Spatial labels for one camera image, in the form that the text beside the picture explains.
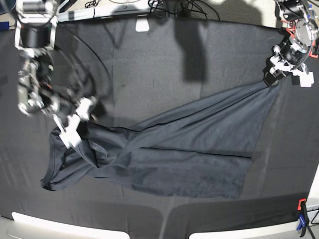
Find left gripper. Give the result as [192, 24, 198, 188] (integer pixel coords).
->
[263, 45, 309, 87]

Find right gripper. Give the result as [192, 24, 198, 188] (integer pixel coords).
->
[17, 49, 96, 121]

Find dark navy t-shirt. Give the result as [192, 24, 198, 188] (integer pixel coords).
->
[41, 82, 279, 199]

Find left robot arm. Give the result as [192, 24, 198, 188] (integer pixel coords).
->
[264, 0, 319, 88]

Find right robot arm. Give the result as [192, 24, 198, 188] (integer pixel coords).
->
[13, 0, 95, 121]

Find red black clamp far-right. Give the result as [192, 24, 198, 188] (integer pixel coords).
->
[309, 39, 319, 58]

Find black table cloth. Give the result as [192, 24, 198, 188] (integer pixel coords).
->
[0, 18, 319, 239]

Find red black clamp near-right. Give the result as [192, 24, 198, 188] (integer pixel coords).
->
[298, 198, 307, 211]

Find blue bar clamp near-right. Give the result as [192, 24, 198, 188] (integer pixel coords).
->
[296, 210, 309, 238]

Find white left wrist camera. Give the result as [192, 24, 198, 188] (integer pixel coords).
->
[299, 71, 315, 88]

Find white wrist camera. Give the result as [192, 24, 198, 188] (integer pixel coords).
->
[299, 71, 315, 88]
[53, 114, 81, 149]

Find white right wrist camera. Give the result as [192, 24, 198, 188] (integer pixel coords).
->
[53, 114, 81, 149]

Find aluminium frame rail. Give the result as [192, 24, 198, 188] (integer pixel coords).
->
[57, 5, 142, 22]

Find tangled black cables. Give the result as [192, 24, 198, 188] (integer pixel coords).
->
[84, 0, 225, 20]

